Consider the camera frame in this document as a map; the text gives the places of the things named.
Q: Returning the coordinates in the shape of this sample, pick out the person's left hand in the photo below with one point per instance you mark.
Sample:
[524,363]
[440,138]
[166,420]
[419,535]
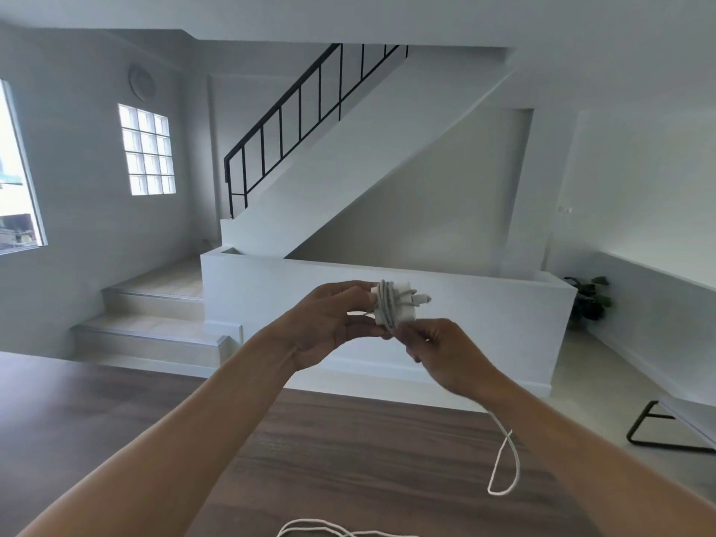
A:
[319,329]

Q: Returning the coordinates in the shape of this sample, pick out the person's right hand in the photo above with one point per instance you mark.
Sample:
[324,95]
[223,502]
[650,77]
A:
[456,360]

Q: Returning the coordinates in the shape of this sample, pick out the person's right thumb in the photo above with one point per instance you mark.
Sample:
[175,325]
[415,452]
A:
[419,328]

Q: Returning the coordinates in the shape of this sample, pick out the person's left thumb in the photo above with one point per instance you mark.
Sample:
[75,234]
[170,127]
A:
[363,328]

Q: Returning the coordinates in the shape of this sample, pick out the white power adapter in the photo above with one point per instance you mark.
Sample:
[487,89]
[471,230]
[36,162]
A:
[401,307]

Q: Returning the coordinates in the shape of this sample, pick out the person's left forearm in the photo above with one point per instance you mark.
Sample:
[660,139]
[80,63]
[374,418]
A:
[184,447]

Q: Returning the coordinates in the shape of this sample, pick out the person's right forearm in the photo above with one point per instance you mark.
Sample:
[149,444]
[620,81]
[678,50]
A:
[587,469]

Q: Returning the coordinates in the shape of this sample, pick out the white staircase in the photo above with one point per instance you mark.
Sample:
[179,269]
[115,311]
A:
[358,178]

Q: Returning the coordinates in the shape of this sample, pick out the green potted plant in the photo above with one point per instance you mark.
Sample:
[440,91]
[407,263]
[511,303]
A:
[588,299]

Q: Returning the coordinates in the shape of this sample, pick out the black stair railing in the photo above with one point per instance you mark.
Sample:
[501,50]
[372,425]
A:
[291,114]

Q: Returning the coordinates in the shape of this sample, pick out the bench with black metal legs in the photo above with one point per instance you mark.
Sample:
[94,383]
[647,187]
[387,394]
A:
[679,422]

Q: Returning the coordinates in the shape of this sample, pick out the glass block window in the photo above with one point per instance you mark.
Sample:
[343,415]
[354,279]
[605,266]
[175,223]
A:
[146,150]

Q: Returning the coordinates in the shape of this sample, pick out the window with grey frame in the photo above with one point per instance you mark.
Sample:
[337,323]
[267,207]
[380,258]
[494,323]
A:
[14,190]

